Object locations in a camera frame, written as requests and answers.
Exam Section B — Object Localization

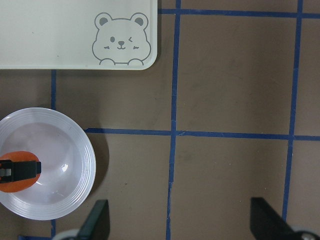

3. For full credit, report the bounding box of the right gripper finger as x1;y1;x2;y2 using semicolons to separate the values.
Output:
250;197;300;240
77;199;110;240

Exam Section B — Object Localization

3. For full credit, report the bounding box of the cream bear tray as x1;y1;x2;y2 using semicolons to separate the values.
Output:
0;0;159;71

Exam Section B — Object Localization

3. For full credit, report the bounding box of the orange fruit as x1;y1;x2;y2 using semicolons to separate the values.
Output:
0;151;42;193

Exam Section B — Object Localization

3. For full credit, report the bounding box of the white round plate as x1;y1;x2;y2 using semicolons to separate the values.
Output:
0;107;96;221

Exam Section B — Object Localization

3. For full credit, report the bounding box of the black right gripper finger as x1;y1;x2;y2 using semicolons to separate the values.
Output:
0;159;42;184

